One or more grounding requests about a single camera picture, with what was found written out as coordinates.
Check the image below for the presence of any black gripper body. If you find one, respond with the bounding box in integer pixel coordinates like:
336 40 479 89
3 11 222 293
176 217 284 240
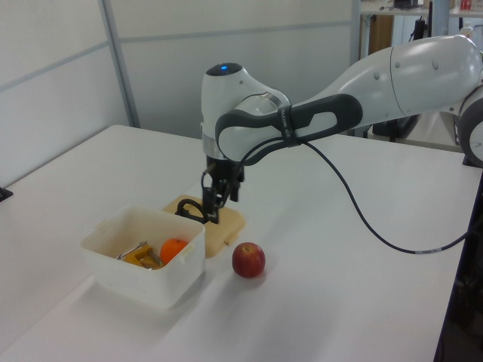
205 155 246 183

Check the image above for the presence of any orange fruit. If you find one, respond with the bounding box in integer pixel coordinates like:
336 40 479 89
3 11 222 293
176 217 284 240
160 238 189 264

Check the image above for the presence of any tan container lid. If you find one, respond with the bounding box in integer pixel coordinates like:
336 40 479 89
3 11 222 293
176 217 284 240
162 195 248 259

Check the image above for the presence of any white plastic container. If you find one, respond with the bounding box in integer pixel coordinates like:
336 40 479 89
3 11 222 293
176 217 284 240
79 204 207 311

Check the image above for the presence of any red apple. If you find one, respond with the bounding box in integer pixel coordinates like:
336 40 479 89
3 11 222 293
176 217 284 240
231 241 266 279

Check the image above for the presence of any small yellow C-clamp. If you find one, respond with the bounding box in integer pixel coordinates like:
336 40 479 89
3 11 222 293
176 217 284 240
115 241 165 271

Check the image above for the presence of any white background desk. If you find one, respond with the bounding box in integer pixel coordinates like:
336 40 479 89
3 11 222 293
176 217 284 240
359 6 483 19

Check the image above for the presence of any black upright stand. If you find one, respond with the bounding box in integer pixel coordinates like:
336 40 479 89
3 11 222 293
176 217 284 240
433 205 483 362

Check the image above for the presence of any black lid handle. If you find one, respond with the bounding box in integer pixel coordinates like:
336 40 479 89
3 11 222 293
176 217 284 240
174 197 220 225

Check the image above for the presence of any black cable strap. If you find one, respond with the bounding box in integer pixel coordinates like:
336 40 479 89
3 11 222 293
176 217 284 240
278 106 301 147

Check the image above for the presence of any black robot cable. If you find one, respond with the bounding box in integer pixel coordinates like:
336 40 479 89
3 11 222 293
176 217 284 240
239 137 472 256

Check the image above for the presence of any grey partition post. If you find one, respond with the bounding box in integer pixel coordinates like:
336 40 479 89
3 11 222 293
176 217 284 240
98 0 141 129

